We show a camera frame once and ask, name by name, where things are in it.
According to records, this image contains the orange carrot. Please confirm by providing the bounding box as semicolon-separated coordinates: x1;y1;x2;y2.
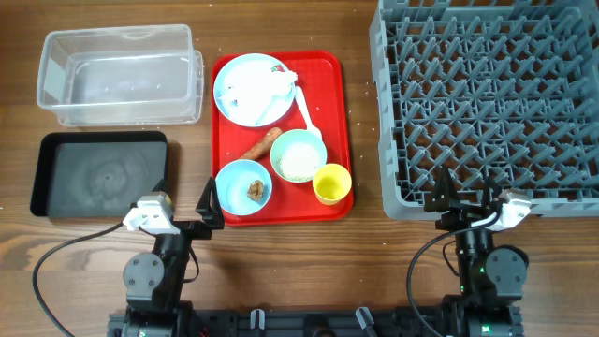
241;127;283;161

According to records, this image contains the brown food scrap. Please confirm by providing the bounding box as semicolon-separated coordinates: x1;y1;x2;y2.
247;180;264;202

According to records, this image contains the clear plastic waste bin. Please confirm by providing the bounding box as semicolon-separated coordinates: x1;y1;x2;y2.
37;24;204;127

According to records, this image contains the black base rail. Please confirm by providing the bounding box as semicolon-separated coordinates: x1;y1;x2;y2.
107;307;524;337

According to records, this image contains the green bowl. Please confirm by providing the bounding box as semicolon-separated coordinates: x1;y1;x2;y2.
270;129;328;181

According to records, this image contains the black plastic tray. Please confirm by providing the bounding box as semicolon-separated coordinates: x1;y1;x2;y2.
30;131;168;218

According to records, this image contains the white rice pile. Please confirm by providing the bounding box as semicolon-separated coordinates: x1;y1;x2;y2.
276;142;322;183

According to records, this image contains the grey dishwasher rack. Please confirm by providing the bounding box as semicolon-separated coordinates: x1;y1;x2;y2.
369;0;598;220

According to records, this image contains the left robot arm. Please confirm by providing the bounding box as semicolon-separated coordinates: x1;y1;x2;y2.
107;178;225;337

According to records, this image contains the light blue plate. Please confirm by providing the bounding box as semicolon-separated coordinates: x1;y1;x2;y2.
212;52;297;128

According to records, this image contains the red serving tray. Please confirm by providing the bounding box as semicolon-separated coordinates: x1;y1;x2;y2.
211;51;354;227

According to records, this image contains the white napkin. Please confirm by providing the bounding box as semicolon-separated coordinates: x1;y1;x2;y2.
219;59;299;126

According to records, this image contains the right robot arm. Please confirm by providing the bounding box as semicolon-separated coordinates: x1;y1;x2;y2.
424;168;532;337

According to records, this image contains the yellow cup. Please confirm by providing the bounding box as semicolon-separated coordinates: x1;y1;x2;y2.
313;163;352;205

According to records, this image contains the light blue bowl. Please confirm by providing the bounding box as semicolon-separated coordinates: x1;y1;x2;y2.
215;159;273;216

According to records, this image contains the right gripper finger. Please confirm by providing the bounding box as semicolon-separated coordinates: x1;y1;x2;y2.
424;167;459;209
481;176;502;206

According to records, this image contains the white plastic spoon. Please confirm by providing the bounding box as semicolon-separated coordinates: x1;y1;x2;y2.
295;85;322;139

